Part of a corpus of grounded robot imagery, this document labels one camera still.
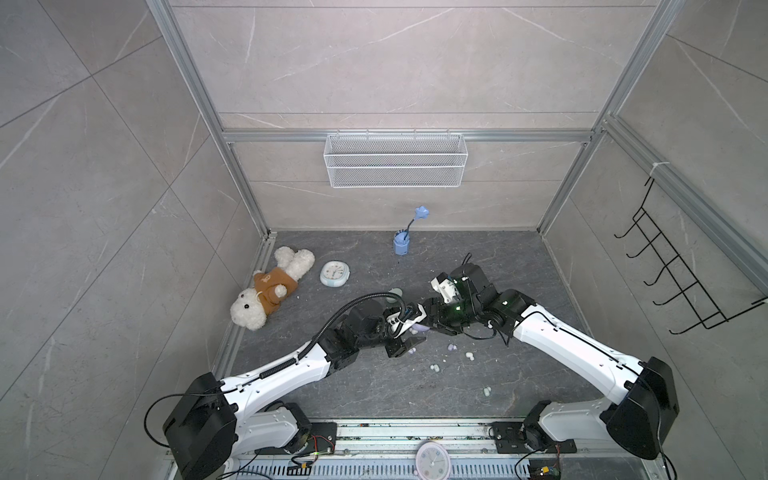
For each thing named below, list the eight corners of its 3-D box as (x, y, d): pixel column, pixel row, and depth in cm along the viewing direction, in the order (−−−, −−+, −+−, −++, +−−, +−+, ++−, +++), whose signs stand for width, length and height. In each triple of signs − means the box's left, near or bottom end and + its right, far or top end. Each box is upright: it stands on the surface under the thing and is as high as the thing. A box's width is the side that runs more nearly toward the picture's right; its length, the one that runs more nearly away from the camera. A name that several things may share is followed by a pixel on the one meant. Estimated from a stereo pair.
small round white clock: (319, 287, 104) (317, 283, 102) (323, 264, 111) (322, 260, 109) (349, 287, 104) (348, 283, 102) (351, 264, 111) (350, 260, 109)
